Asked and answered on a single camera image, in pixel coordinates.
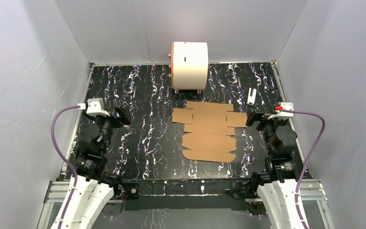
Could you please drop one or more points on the brown cardboard box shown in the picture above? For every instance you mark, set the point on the brown cardboard box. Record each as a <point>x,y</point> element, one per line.
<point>209,130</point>

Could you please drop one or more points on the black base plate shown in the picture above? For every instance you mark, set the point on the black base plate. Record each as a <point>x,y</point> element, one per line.
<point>237,194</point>

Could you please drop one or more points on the small white plastic clip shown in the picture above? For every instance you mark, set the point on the small white plastic clip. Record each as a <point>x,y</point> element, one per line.
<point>251,96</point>

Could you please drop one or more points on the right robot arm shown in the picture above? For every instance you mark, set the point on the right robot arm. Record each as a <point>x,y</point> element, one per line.
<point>277,186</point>

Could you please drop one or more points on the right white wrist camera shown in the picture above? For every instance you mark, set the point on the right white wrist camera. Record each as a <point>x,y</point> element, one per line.
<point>283,111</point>

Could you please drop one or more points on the white cylindrical drum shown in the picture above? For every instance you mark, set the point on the white cylindrical drum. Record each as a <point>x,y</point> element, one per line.
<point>189,66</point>

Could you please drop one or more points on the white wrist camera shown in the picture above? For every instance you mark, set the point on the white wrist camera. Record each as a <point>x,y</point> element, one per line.
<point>283,111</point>
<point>94,107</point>

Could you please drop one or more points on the aluminium frame rail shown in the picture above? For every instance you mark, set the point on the aluminium frame rail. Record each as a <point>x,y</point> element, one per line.
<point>311,190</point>

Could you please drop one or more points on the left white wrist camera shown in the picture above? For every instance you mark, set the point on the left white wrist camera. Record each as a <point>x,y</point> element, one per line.
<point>94,107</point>

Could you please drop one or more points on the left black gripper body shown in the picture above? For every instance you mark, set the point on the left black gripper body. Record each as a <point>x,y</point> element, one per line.
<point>118,117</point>

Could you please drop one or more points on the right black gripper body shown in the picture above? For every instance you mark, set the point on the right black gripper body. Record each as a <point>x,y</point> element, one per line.
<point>268,126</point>

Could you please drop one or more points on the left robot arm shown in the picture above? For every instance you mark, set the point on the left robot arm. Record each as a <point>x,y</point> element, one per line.
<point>90,186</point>

